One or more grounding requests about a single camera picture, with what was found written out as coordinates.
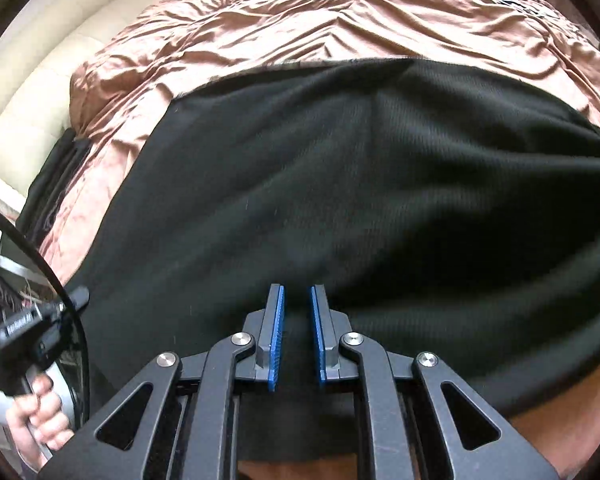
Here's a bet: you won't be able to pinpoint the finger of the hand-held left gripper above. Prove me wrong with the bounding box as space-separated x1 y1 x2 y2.
55 286 91 313

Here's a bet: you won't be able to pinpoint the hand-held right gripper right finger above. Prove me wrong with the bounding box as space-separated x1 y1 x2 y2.
309 284 561 480

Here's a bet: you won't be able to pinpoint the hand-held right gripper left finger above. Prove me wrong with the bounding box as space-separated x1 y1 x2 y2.
40 282 286 480

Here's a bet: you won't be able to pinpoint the black pants with patterned trim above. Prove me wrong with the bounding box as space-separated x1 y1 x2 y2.
62 57 600 463

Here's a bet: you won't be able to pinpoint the person's left hand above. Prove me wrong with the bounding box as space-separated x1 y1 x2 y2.
5 375 76 466

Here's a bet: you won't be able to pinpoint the cream padded headboard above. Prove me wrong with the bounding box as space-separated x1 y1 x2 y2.
0 0 216 196

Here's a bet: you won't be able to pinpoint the brown duvet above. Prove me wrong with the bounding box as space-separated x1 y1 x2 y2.
37 0 600 480

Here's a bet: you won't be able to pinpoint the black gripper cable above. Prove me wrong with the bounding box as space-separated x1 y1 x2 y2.
0 202 92 431

